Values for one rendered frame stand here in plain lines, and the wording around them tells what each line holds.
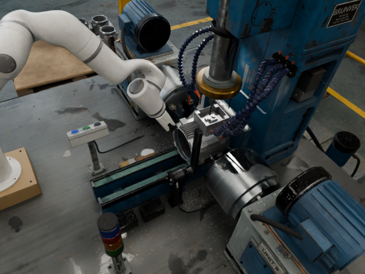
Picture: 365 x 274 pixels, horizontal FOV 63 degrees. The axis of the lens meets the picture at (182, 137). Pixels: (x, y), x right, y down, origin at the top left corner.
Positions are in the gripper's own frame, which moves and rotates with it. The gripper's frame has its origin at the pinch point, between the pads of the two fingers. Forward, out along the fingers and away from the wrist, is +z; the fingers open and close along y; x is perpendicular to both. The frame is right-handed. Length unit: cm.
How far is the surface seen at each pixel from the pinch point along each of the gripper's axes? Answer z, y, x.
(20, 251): -12, 10, -78
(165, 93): -2.0, -15.9, 7.0
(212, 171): -0.4, 29.2, 2.2
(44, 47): 71, -251, -66
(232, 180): -1.9, 37.6, 5.9
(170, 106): 4.6, -13.7, 4.8
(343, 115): 204, -26, 137
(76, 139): -17.1, -13.6, -34.8
